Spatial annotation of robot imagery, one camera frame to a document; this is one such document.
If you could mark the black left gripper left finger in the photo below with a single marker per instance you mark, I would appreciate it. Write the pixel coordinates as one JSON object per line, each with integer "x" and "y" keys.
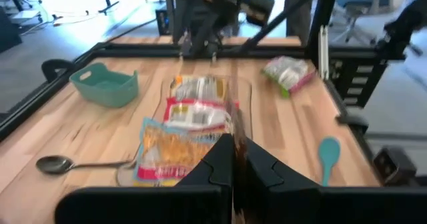
{"x": 150, "y": 205}

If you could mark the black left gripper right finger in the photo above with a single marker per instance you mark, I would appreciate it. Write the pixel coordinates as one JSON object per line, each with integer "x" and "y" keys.
{"x": 317, "y": 205}

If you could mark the blue ramen noodle packet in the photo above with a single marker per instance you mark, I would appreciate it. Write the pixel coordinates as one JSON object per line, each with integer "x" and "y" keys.
{"x": 170, "y": 150}

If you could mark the red ramen noodle packet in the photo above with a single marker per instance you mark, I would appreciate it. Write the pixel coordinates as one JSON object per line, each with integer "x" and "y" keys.
{"x": 197, "y": 115}

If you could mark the metal spoon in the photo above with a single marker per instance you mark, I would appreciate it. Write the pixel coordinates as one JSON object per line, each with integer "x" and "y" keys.
{"x": 53, "y": 164}

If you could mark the taco seasoning mix packet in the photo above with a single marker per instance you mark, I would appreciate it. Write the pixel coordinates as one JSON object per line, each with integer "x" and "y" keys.
{"x": 239, "y": 130}

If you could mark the yellow chicken ramen packet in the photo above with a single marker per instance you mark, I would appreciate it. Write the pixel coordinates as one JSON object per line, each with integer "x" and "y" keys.
{"x": 200, "y": 87}

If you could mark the white green snack packet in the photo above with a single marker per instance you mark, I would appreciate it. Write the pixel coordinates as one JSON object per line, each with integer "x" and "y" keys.
{"x": 288, "y": 72}

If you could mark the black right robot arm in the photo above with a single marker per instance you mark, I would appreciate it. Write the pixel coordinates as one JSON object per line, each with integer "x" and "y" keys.
{"x": 207, "y": 17}

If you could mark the black background robot arm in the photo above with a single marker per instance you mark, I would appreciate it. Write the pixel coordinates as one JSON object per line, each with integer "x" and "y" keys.
{"x": 405, "y": 27}

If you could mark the light teal plastic basket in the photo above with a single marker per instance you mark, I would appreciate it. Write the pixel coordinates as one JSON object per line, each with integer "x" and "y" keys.
{"x": 106, "y": 90}

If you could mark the computer tower pink lights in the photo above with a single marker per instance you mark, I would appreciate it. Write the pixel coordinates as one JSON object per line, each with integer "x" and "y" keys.
{"x": 163, "y": 20}

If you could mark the grey office chair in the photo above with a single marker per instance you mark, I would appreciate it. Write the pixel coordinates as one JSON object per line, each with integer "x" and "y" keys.
{"x": 363, "y": 7}

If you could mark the small black camera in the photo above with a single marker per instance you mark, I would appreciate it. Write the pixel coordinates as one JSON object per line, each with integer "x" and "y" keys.
{"x": 395, "y": 165}

